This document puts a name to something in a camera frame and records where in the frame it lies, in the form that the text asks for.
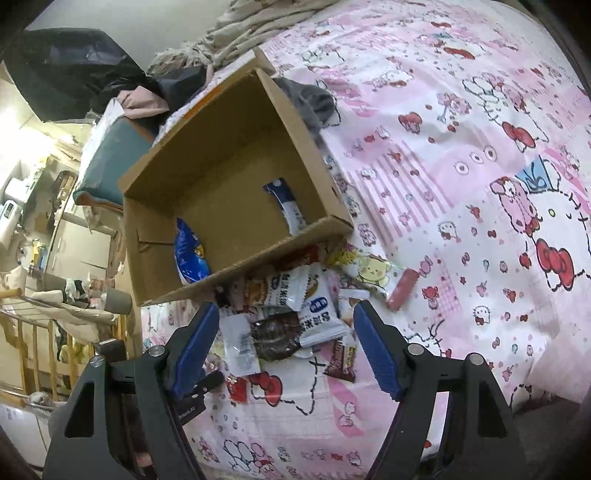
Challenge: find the brown chocolate packet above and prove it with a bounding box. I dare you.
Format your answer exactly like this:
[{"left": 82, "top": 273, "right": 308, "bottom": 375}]
[{"left": 323, "top": 335, "right": 358, "bottom": 383}]

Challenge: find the pink cloth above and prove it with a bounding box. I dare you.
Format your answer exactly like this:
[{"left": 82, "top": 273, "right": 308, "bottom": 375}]
[{"left": 115, "top": 85, "right": 171, "bottom": 123}]

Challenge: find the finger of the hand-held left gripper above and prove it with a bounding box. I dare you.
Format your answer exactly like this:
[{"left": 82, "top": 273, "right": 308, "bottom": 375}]
[{"left": 179, "top": 369, "right": 225, "bottom": 409}]

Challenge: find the grey cloth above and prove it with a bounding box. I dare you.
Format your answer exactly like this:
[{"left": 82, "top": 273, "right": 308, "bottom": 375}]
[{"left": 272, "top": 78, "right": 342, "bottom": 139}]

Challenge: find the wooden rack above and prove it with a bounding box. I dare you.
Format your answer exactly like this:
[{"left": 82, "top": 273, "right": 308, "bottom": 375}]
[{"left": 0, "top": 288, "right": 134, "bottom": 402}]

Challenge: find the red snack packet white label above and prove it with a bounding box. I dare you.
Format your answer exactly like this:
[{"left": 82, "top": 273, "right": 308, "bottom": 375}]
[{"left": 272, "top": 244, "right": 324, "bottom": 273}]

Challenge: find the grey foam roller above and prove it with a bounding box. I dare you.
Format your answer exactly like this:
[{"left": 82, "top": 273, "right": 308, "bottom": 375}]
[{"left": 104, "top": 288, "right": 134, "bottom": 317}]

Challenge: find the teal chair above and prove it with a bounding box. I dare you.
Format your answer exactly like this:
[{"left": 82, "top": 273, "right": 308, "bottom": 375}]
[{"left": 74, "top": 99, "right": 158, "bottom": 213}]

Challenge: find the black plastic bag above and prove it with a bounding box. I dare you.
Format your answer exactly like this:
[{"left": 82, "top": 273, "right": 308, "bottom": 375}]
[{"left": 7, "top": 28, "right": 153, "bottom": 123}]

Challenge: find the black cloth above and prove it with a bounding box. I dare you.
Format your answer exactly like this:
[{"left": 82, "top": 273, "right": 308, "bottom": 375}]
[{"left": 148, "top": 65, "right": 218, "bottom": 112}]

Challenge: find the pink sausage stick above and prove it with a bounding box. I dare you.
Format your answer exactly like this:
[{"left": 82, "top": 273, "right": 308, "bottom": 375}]
[{"left": 385, "top": 268, "right": 420, "bottom": 310}]

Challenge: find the clear dark meat packet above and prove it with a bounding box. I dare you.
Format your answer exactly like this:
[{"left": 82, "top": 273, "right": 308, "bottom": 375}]
[{"left": 219, "top": 311, "right": 319, "bottom": 377}]

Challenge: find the white appliance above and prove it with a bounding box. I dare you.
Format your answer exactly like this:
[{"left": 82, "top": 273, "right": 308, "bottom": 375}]
[{"left": 0, "top": 175, "right": 29, "bottom": 250}]

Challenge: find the dark blue white snack packet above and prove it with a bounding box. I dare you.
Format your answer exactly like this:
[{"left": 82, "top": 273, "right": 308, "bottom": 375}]
[{"left": 262, "top": 178, "right": 309, "bottom": 236}]

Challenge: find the pink cartoon printed bedsheet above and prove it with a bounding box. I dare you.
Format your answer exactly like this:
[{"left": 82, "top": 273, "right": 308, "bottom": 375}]
[{"left": 141, "top": 0, "right": 591, "bottom": 480}]

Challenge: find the blue snack bag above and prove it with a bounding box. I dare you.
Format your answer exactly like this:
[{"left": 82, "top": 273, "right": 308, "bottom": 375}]
[{"left": 173, "top": 218, "right": 212, "bottom": 286}]

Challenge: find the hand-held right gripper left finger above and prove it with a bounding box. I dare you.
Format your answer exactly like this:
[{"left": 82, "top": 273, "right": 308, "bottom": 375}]
[{"left": 41, "top": 302, "right": 221, "bottom": 480}]

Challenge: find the orange snack packet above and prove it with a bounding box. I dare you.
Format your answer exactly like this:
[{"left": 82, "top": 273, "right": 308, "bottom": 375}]
[{"left": 228, "top": 274, "right": 273, "bottom": 315}]

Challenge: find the yellow cartoon snack packet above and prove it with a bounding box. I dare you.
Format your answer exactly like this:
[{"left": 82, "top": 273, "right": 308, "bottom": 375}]
[{"left": 325, "top": 244, "right": 409, "bottom": 301}]

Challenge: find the small red packet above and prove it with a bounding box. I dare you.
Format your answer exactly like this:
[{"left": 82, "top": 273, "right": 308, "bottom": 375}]
[{"left": 225, "top": 376, "right": 252, "bottom": 404}]

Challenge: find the white rice cracker packet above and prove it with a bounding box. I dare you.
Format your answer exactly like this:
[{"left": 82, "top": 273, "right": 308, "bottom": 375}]
[
  {"left": 259, "top": 264, "right": 331, "bottom": 309},
  {"left": 295, "top": 295, "right": 352, "bottom": 348}
]

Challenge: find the brown cardboard box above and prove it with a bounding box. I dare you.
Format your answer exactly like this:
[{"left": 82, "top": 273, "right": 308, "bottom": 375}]
[{"left": 117, "top": 48, "right": 355, "bottom": 308}]

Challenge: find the beige patterned quilt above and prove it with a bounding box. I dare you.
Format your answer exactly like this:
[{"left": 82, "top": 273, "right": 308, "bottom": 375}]
[{"left": 201, "top": 0, "right": 342, "bottom": 70}]

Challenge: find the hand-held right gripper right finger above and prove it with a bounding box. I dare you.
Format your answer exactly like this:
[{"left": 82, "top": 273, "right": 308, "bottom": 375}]
[{"left": 353, "top": 300, "right": 528, "bottom": 480}]

